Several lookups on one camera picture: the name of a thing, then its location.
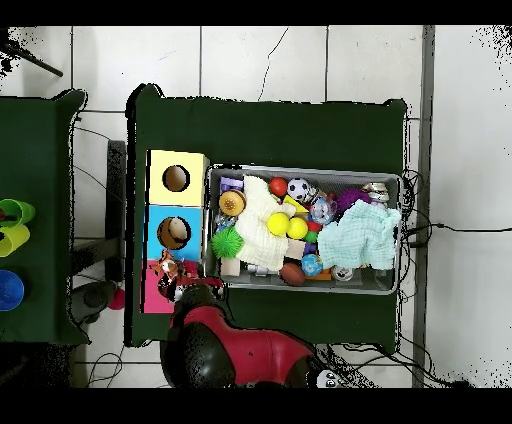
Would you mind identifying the shallow silver mesh bin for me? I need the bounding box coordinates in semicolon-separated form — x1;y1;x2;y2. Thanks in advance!
200;163;404;296

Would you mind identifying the yellow green plastic cup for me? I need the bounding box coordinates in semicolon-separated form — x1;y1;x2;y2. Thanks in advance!
0;224;32;258

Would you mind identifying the cream waffle cloth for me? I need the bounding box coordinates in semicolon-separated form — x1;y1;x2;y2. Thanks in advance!
233;174;299;272

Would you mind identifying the yellow tennis ball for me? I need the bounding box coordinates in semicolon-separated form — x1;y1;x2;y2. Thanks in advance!
286;216;310;240

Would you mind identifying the black power cable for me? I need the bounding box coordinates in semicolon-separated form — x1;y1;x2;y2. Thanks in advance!
403;222;512;246

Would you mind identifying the orange red ball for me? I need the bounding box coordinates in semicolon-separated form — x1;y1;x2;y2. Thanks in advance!
268;176;289;198

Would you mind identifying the dark green side table cloth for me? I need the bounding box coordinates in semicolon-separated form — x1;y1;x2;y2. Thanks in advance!
0;88;91;347

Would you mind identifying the black tripod leg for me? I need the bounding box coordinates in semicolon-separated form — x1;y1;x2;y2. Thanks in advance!
0;41;64;78

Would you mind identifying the blue globe ball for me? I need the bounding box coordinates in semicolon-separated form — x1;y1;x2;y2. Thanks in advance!
300;253;324;278

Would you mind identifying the orange tiger plush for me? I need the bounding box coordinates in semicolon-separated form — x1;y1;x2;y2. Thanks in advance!
153;248;188;282

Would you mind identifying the dark grey rounded object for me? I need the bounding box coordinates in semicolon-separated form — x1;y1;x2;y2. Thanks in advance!
69;279;118;326

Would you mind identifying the toy hamburger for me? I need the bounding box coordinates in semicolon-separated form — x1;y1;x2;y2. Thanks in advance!
218;189;248;218

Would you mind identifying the blue plastic cup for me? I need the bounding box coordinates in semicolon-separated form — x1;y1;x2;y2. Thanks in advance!
0;269;26;312

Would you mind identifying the mint green waffle cloth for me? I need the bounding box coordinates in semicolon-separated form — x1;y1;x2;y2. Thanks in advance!
316;199;402;271

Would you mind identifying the green spiky rubber ball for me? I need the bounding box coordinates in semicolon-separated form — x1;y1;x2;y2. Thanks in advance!
209;225;245;260

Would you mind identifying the black white soccer ball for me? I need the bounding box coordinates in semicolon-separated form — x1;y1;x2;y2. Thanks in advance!
286;177;311;201

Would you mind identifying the wooden box with three holes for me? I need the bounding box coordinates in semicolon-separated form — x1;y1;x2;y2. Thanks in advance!
139;149;211;315

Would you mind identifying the brown toy football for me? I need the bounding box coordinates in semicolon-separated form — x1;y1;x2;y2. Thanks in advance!
278;261;307;288

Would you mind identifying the bright green plastic cup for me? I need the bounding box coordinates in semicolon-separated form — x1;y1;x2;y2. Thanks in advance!
0;198;36;228

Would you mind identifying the small red floor ball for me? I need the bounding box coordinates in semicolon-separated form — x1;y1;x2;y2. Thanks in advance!
106;287;126;311

